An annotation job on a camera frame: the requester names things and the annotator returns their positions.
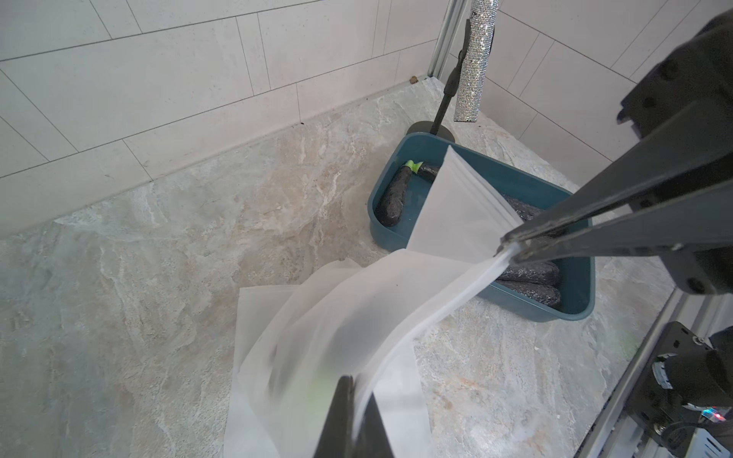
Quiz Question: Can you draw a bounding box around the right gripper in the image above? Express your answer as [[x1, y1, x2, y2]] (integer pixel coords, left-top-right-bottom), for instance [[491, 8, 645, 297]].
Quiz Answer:
[[501, 11, 732, 295]]

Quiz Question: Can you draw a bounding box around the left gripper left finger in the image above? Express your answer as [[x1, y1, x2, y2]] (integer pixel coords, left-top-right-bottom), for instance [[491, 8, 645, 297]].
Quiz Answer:
[[313, 376, 354, 458]]

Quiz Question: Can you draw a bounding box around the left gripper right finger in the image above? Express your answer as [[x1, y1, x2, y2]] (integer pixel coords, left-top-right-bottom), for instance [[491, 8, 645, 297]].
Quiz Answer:
[[353, 395, 394, 458]]

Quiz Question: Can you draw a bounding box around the clear zip-top bag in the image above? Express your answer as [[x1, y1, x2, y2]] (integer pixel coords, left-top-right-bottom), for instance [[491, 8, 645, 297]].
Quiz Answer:
[[223, 149, 520, 457]]

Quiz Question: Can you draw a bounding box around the teal plastic bin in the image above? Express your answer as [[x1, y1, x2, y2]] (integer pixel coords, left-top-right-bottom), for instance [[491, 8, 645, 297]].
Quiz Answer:
[[368, 133, 596, 323]]

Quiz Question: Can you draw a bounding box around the eggplant at bin front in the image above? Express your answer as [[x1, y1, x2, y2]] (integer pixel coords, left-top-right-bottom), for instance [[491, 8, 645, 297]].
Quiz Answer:
[[497, 281, 561, 308]]

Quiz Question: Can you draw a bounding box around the eggplant at bin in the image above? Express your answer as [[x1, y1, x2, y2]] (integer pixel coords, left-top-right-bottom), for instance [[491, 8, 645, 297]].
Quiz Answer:
[[374, 160, 423, 227], [497, 281, 561, 308]]

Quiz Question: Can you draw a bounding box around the eggplant at bin back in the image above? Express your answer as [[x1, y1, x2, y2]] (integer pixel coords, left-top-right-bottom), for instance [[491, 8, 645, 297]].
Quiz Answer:
[[374, 160, 423, 227]]

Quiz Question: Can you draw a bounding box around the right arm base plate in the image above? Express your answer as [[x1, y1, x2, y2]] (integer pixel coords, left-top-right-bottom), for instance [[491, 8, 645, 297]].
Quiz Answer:
[[625, 322, 732, 457]]

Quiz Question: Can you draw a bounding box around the aluminium mounting rail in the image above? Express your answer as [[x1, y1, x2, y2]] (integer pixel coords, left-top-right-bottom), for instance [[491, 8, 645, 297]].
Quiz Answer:
[[576, 289, 732, 457]]

